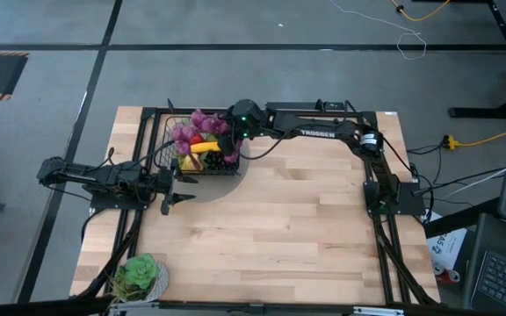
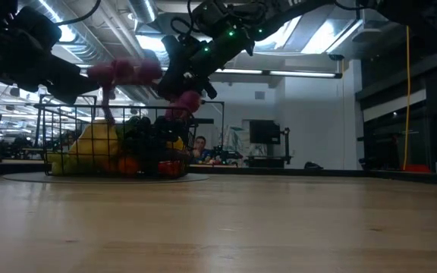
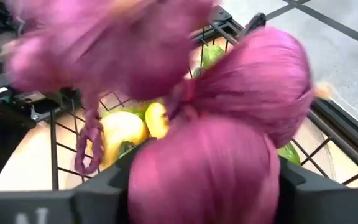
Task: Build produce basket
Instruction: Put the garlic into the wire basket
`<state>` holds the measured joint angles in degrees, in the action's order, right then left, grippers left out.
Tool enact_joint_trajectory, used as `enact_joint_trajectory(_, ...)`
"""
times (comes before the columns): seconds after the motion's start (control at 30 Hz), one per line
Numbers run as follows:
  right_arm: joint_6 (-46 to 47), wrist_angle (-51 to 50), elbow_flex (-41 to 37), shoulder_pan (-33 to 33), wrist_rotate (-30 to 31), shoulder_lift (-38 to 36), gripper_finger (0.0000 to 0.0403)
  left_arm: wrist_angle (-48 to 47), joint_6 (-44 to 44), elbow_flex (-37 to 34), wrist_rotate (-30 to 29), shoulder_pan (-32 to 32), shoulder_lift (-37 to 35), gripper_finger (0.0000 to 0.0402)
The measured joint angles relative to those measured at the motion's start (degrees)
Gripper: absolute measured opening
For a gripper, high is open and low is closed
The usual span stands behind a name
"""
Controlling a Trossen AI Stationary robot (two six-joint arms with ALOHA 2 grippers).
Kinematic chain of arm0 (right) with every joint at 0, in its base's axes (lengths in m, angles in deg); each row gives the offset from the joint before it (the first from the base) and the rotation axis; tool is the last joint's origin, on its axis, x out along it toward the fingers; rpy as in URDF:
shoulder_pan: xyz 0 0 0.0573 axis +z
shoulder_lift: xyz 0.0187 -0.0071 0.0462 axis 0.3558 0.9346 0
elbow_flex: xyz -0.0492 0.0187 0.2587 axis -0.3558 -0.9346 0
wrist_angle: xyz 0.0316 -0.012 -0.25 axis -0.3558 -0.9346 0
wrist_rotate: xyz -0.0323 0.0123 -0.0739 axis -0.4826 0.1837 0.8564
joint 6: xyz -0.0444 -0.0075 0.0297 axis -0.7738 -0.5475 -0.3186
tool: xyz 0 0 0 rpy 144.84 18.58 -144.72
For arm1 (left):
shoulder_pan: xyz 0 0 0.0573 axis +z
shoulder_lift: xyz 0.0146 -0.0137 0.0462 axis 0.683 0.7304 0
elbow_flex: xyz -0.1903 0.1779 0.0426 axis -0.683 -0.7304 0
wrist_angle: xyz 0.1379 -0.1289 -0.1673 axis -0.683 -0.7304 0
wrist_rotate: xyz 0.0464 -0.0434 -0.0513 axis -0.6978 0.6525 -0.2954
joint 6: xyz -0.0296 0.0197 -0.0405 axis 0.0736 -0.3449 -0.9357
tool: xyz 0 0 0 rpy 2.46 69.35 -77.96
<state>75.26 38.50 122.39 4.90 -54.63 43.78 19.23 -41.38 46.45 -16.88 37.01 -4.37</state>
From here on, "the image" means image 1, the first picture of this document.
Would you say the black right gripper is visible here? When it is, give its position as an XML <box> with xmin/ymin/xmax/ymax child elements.
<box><xmin>218</xmin><ymin>98</ymin><xmax>266</xmax><ymax>154</ymax></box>

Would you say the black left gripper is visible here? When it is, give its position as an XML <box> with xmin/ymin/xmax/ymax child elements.
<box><xmin>155</xmin><ymin>166</ymin><xmax>199</xmax><ymax>216</ymax></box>

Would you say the black grape bunch with leaf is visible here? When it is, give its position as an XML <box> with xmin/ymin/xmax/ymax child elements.
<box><xmin>202</xmin><ymin>151</ymin><xmax>239</xmax><ymax>172</ymax></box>

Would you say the yellow banana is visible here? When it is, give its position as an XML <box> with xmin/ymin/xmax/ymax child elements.
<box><xmin>190</xmin><ymin>140</ymin><xmax>222</xmax><ymax>154</ymax></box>

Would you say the yellow pear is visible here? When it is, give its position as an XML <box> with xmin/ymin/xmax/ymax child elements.
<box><xmin>181</xmin><ymin>153</ymin><xmax>204</xmax><ymax>172</ymax></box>

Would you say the purple grape bunch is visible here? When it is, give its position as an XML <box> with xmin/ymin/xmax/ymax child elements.
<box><xmin>169</xmin><ymin>109</ymin><xmax>243</xmax><ymax>164</ymax></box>

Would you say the grey round mat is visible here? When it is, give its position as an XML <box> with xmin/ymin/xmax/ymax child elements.
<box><xmin>152</xmin><ymin>116</ymin><xmax>251</xmax><ymax>203</ymax></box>

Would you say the succulent in white patterned pot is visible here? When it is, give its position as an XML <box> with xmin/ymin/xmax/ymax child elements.
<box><xmin>110</xmin><ymin>253</ymin><xmax>170</xmax><ymax>303</ymax></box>

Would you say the white cardboard box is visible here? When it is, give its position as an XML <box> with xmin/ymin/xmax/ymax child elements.
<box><xmin>426</xmin><ymin>212</ymin><xmax>469</xmax><ymax>273</ymax></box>

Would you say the black laptop keyboard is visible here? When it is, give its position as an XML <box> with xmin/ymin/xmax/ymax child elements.
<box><xmin>463</xmin><ymin>213</ymin><xmax>506</xmax><ymax>316</ymax></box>

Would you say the black wire basket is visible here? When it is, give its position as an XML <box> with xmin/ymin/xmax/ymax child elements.
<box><xmin>158</xmin><ymin>115</ymin><xmax>242</xmax><ymax>176</ymax></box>

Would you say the black aluminium table frame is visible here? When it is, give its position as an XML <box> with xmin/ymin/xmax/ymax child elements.
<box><xmin>79</xmin><ymin>98</ymin><xmax>441</xmax><ymax>308</ymax></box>

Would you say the white floor cable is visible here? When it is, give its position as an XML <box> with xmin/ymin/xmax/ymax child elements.
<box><xmin>329</xmin><ymin>0</ymin><xmax>428</xmax><ymax>61</ymax></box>

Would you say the yellow power plug cable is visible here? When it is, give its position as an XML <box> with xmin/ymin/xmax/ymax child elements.
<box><xmin>441</xmin><ymin>130</ymin><xmax>506</xmax><ymax>150</ymax></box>

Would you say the yellow floor cable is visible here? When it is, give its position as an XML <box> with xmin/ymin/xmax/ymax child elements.
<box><xmin>388</xmin><ymin>0</ymin><xmax>452</xmax><ymax>22</ymax></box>

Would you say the black desk leg frame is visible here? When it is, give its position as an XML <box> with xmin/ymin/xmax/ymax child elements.
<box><xmin>448</xmin><ymin>0</ymin><xmax>506</xmax><ymax>119</ymax></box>

